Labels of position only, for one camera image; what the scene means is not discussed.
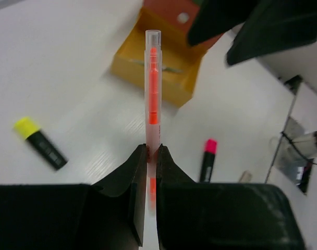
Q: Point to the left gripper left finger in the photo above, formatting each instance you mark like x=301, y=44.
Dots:
x=106, y=215

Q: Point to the yellow highlighter marker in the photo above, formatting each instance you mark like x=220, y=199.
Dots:
x=34, y=136

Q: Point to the pink highlighter marker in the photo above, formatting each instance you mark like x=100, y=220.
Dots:
x=208, y=160

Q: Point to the red drawer box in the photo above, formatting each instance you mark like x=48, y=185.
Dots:
x=174, y=19

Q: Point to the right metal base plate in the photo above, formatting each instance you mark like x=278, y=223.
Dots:
x=288, y=160

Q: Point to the red clear pen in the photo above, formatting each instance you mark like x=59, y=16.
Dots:
x=153, y=99

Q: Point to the grey eraser block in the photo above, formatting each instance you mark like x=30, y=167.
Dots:
x=246, y=177

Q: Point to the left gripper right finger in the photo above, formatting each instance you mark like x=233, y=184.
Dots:
x=191, y=215

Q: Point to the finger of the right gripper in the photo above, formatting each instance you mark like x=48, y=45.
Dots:
x=218, y=16
x=274, y=26

